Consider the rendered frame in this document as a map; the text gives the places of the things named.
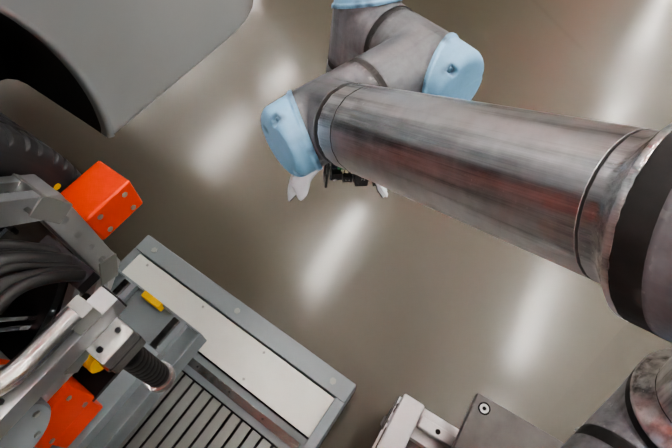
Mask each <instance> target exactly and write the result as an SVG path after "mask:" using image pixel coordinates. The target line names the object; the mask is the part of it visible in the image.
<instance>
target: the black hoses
mask: <svg viewBox="0 0 672 448"><path fill-rule="evenodd" d="M12 273H13V274H12ZM8 274H10V275H8ZM5 275H7V276H5ZM3 276H5V277H3ZM1 277H3V278H1ZM0 278H1V279H0V315H1V314H2V313H3V312H4V311H5V310H6V309H7V308H8V307H9V305H10V304H11V303H12V302H13V301H14V300H15V299H16V298H17V297H19V296H20V295H21V294H23V293H25V292H27V291H29V290H31V289H34V288H37V287H40V286H44V285H48V284H54V283H61V282H68V283H70V284H71V285H72V286H73V287H75V288H76V289H77V290H78V291H79V292H81V293H82V294H84V293H85V292H87V291H88V290H89V289H90V288H91V287H92V286H93V285H94V284H95V283H96V282H97V281H98V280H99V279H100V276H99V275H98V274H97V273H96V272H95V271H94V270H92V269H91V268H90V267H89V266H87V265H86V264H85V263H84V262H82V261H81V260H80V259H79V258H77V257H76V256H75V255H73V254H72V253H71V252H70V251H68V250H67V249H66V248H65V247H63V246H62V245H61V244H60V243H58V242H57V241H56V240H54V239H53V238H52V237H51V236H49V235H47V236H45V237H44V238H43V239H42V240H41V241H40V242H39V243H35V242H29V241H22V240H12V239H0Z"/></svg>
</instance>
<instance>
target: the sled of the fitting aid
mask: <svg viewBox="0 0 672 448"><path fill-rule="evenodd" d="M111 291H112V292H113V293H114V294H115V295H117V296H118V297H119V298H120V299H121V300H122V301H123V302H124V303H125V304H126V305H127V306H126V308H125V309H124V310H123V311H122V312H121V313H120V314H119V316H118V318H119V319H121V320H122V321H123V322H124V323H126V324H127V325H128V326H129V327H130V328H132V329H133V330H134V331H135V332H137V333H138V334H139V335H140V336H142V338H143V339H144V340H145V341H146V342H147V343H148V344H149V345H150V346H151V347H153V348H154V349H155V350H156V351H158V352H159V353H160V354H161V355H162V356H163V357H164V358H163V359H162V360H161V361H165V362H167V363H169V364H170V365H171V366H172V367H173V368H174V370H175V378H176V377H177V376H178V375H179V374H180V372H181V371H182V370H183V369H184V368H185V366H186V365H187V364H188V363H189V362H190V360H191V359H192V358H193V357H194V356H195V354H196V353H197V352H198V351H199V350H200V348H201V347H202V346H203V345H204V344H205V342H206V341H207V340H206V339H205V338H204V336H203V335H202V334H201V333H200V332H199V331H198V330H196V329H195V328H194V327H193V326H191V325H190V324H189V323H187V322H186V321H185V320H184V319H182V318H181V317H180V316H178V315H177V314H176V313H174V312H173V311H172V310H171V309H169V308H168V307H167V306H165V305H164V304H163V303H162V302H160V301H159V300H158V299H156V298H155V297H154V296H153V295H151V294H150V293H149V292H147V291H146V290H145V289H143V288H142V287H141V286H139V285H138V284H137V283H136V282H134V281H133V280H132V279H130V278H129V277H128V276H127V275H125V274H124V273H123V272H121V271H120V270H119V269H118V276H116V277H115V280H114V283H113V286H112V288H111ZM164 392H165V391H164ZM164 392H161V393H155V392H153V391H151V390H149V389H148V388H147V387H146V386H145V385H144V382H142V383H141V385H140V386H139V387H138V388H137V389H136V390H135V392H134V393H133V394H132V395H131V396H130V397H129V399H128V400H127V401H126V402H125V403H124V404H123V405H122V407H121V408H120V409H119V410H118V411H117V412H116V414H115V415H114V416H113V417H112V418H111V419H110V421H109V422H108V423H107V424H106V425H105V426H104V428H103V429H102V430H101V431H100V432H99V433H98V434H97V436H96V437H95V438H94V439H93V440H92V441H91V443H90V444H89V445H88V446H87V447H86V448H118V447H119V446H120V444H121V443H122V442H123V441H124V440H125V438H126V437H127V436H128V435H129V434H130V432H131V431H132V430H133V429H134V428H135V426H136V425H137V424H138V423H139V422H140V420H141V419H142V418H143V417H144V416H145V414H146V413H147V412H148V411H149V410H150V408H151V407H152V406H153V405H154V404H155V402H156V401H157V400H158V399H159V398H160V396H161V395H162V394H163V393H164Z"/></svg>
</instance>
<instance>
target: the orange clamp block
mask: <svg viewBox="0 0 672 448"><path fill-rule="evenodd" d="M61 194H62V195H63V197H64V198H65V199H67V200H68V201H69V202H71V203H72V204H73V206H72V207H73V208H74V209H75V210H76V211H77V212H78V213H79V215H80V216H81V217H82V218H83V219H84V220H85V221H86V223H87V224H88V225H89V226H90V227H91V228H92V229H93V230H94V232H95V233H96V234H97V235H98V236H99V237H100V238H101V239H102V240H104V239H106V238H107V237H108V236H109V235H110V234H111V233H112V232H113V231H114V230H115V229H116V228H117V227H118V226H119V225H120V224H122V223H123V222H124V221H125V220H126V219H127V218H128V217H129V216H130V215H131V214H132V213H133V212H134V211H135V210H136V209H137V208H138V207H139V206H141V205H142V200H141V198H140V197H139V195H138V194H137V192H136V191H135V189H134V187H133V186H132V184H131V183H130V181H129V180H127V179H126V178H124V177H123V176H121V175H120V174H118V173H117V172H116V171H114V170H113V169H111V168H110V167H108V166H107V165H105V164H104V163H102V162H101V161H98V162H96V163H95V164H94V165H93V166H92V167H90V168H89V169H88V170H87V171H86V172H85V173H83V174H82V175H81V176H80V177H79V178H78V179H76V180H75V181H74V182H73V183H72V184H71V185H69V186H68V187H67V188H66V189H65V190H63V191H62V192H61Z"/></svg>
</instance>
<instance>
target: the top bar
mask: <svg viewBox="0 0 672 448"><path fill-rule="evenodd" d="M87 302H88V303H90V304H91V305H92V306H93V307H95V308H96V309H97V310H98V311H99V312H101V316H100V317H99V318H98V319H97V320H96V321H95V322H94V323H93V324H92V325H91V326H90V327H89V328H88V329H87V330H86V331H85V332H84V333H83V335H81V336H80V335H78V334H76V333H75V332H74V333H73V334H72V335H71V336H70V337H69V338H68V339H67V340H66V341H65V342H64V343H63V344H62V345H61V346H60V347H59V348H58V349H57V350H56V351H55V352H54V353H53V354H52V355H51V356H50V357H49V358H48V359H47V360H46V361H45V362H44V363H43V364H42V365H41V366H40V367H39V368H38V369H37V370H36V371H35V372H34V373H33V374H32V375H31V376H30V377H29V378H27V379H26V380H25V381H24V382H22V383H21V384H20V385H18V386H17V387H15V388H14V389H13V390H11V391H9V392H8V393H6V394H4V395H2V396H0V439H1V438H2V437H3V436H4V435H5V434H6V433H7V432H8V431H9V430H10V429H11V428H12V427H13V426H14V425H15V424H16V423H17V422H18V421H19V420H20V418H21V417H22V416H23V415H24V414H25V413H26V412H27V411H28V410H29V409H30V408H31V407H32V406H33V405H34V404H35V403H36V402H37V401H38V400H39V398H40V397H41V396H42V395H43V394H44V393H45V392H46V391H47V390H48V389H49V388H50V387H51V386H52V385H53V384H54V383H55V382H56V381H57V380H58V379H59V377H60V376H61V375H62V374H63V373H64V372H65V371H66V370H67V369H68V368H69V367H70V366H71V365H72V364H73V363H74V362H75V361H76V360H77V359H78V358H79V356H80V355H81V354H82V353H83V352H84V351H85V350H86V349H87V348H88V347H89V346H90V345H91V344H92V343H93V342H94V341H95V340H96V339H97V338H98V337H99V335H100V334H101V333H102V332H103V331H104V330H105V329H106V328H107V327H108V326H109V325H110V324H111V323H112V322H113V321H114V320H115V319H116V318H117V317H118V316H119V314H120V313H121V312H122V311H123V310H124V309H125V308H126V306H127V305H126V304H125V303H124V302H123V301H122V300H121V299H120V298H119V297H118V296H117V295H115V294H114V293H113V292H112V291H110V290H109V289H108V288H107V287H105V286H104V285H103V286H102V287H100V288H99V289H98V290H97V291H96V292H95V293H94V294H93V295H92V296H91V297H90V298H89V299H88V300H87Z"/></svg>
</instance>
